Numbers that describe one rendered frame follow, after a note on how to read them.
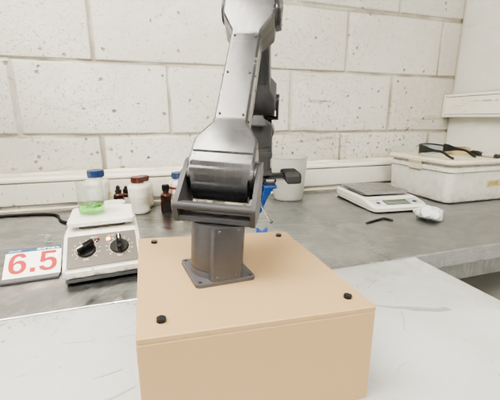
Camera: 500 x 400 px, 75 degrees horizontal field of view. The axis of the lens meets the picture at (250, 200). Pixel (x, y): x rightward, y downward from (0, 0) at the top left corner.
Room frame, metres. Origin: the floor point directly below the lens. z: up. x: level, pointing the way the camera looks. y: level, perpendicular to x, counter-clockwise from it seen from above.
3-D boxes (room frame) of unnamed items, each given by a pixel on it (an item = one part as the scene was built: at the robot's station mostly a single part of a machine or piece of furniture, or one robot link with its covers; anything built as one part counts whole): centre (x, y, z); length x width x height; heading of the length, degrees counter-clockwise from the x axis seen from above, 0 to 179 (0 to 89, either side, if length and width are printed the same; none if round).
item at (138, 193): (0.96, 0.34, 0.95); 0.06 x 0.06 x 0.11
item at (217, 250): (0.33, 0.04, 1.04); 0.07 x 0.07 x 0.06; 25
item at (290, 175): (0.74, -0.02, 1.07); 0.19 x 0.06 x 0.08; 97
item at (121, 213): (0.65, 0.31, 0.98); 0.12 x 0.12 x 0.01; 22
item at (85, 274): (0.63, 0.30, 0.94); 0.22 x 0.13 x 0.08; 22
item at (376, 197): (1.08, -0.43, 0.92); 0.26 x 0.19 x 0.05; 12
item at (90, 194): (0.64, 0.32, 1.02); 0.06 x 0.05 x 0.08; 49
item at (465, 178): (1.23, -0.77, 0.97); 0.37 x 0.31 x 0.14; 107
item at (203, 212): (0.34, 0.03, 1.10); 0.09 x 0.07 x 0.06; 83
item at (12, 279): (0.55, 0.40, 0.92); 0.09 x 0.06 x 0.04; 110
